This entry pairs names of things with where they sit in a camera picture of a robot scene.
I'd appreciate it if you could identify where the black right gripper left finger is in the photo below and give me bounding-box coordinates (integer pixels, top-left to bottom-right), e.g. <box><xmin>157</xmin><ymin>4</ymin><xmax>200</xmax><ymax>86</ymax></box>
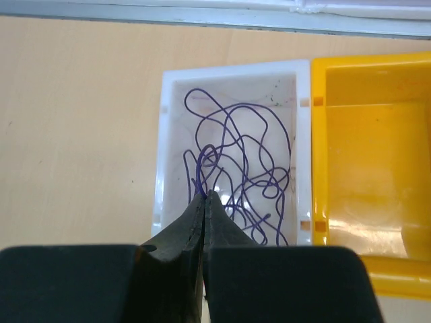
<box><xmin>1</xmin><ymin>195</ymin><xmax>205</xmax><ymax>322</ymax></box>

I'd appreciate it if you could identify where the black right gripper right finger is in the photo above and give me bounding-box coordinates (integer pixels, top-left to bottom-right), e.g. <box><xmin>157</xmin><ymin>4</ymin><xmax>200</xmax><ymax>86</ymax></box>
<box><xmin>203</xmin><ymin>192</ymin><xmax>383</xmax><ymax>322</ymax></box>

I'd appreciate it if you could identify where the white plastic bin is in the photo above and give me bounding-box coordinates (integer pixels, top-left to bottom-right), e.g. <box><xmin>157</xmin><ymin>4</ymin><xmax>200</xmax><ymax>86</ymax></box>
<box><xmin>152</xmin><ymin>60</ymin><xmax>312</xmax><ymax>246</ymax></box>

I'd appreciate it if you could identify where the yellow plastic bin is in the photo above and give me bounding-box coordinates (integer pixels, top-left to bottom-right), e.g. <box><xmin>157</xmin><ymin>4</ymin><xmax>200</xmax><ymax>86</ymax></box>
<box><xmin>311</xmin><ymin>52</ymin><xmax>430</xmax><ymax>300</ymax></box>

